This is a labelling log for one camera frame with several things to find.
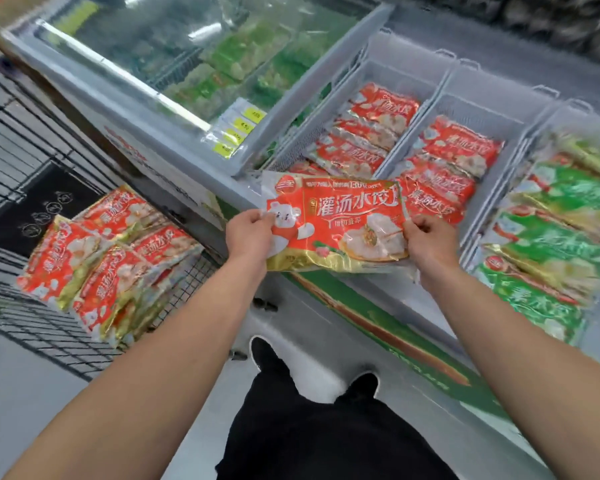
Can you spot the person's right hand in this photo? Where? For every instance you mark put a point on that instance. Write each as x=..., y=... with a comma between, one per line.
x=435, y=247

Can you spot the person's left hand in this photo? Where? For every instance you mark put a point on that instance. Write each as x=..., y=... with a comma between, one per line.
x=245, y=237

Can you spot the person's left thumb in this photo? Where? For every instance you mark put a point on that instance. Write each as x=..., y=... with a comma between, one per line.
x=265, y=218

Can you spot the person's right thumb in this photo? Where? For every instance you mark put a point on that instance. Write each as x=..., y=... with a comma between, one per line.
x=414, y=228

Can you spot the red dumpling bag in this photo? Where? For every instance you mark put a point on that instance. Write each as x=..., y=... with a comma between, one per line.
x=337, y=219

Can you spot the person's right forearm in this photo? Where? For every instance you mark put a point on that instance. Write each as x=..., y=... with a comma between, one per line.
x=520, y=374

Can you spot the person's left forearm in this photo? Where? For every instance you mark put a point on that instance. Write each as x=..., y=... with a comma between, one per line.
x=150, y=374

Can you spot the rows of red frozen packets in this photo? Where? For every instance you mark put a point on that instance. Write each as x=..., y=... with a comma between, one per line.
x=430, y=182

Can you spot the yellow price label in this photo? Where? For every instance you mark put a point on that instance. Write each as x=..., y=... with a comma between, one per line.
x=224, y=150
x=244, y=125
x=234, y=137
x=254, y=115

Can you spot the green freezer front sticker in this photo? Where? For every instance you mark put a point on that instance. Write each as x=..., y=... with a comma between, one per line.
x=380, y=334

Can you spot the white chest freezer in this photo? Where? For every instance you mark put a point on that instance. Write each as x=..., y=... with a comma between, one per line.
x=325, y=339

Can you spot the person's black left shoe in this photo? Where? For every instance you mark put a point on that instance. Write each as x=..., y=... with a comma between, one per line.
x=269, y=355

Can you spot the person's black shoe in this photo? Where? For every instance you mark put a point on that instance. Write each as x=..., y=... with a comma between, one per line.
x=269, y=355
x=362, y=385

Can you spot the green dumpling packet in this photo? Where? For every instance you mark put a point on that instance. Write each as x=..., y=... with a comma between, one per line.
x=530, y=302
x=550, y=249
x=575, y=197
x=592, y=154

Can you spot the heap of green frozen packets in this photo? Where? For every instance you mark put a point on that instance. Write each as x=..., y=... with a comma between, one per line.
x=240, y=59

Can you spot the person's black right shoe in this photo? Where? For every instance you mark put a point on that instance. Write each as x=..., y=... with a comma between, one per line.
x=362, y=385

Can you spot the pile of red frozen packets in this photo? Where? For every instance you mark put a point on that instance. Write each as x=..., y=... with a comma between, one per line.
x=100, y=267

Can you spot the sliding glass freezer lid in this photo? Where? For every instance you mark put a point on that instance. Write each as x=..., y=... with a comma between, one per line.
x=145, y=59

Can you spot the person's black trousers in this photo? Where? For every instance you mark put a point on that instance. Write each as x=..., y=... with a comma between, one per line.
x=330, y=439

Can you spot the black cart seat flap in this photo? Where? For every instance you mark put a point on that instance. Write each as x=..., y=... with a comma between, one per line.
x=35, y=204

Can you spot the blurred dark shelf goods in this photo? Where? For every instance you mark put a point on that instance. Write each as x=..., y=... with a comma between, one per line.
x=545, y=19

